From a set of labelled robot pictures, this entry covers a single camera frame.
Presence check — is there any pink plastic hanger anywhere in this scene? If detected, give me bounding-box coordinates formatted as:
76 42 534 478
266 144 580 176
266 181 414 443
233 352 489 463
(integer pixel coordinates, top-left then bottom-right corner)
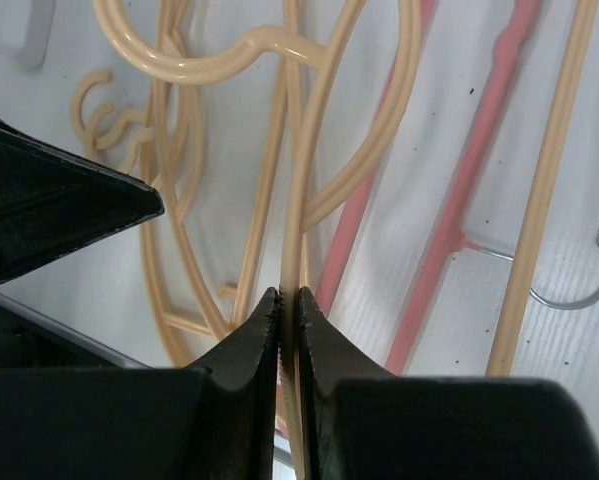
315 1 541 375

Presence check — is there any beige small hanger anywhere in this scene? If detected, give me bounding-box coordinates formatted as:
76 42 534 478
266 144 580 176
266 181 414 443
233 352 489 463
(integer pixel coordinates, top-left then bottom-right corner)
70 68 154 174

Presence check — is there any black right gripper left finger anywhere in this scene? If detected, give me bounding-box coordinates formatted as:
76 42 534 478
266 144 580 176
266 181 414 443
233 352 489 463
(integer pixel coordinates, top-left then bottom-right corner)
0 289 280 479

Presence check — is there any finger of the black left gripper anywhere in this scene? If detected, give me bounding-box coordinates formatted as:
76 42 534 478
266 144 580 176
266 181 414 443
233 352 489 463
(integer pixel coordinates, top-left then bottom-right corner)
0 119 164 284

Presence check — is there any beige plastic hanger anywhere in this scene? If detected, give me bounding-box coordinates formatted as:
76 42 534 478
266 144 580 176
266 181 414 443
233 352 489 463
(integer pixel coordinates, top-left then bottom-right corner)
140 59 288 367
485 1 599 377
94 1 421 478

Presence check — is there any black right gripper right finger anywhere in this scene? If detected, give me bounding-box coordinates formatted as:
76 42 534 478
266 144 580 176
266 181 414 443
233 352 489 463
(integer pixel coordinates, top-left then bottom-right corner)
297 289 599 479

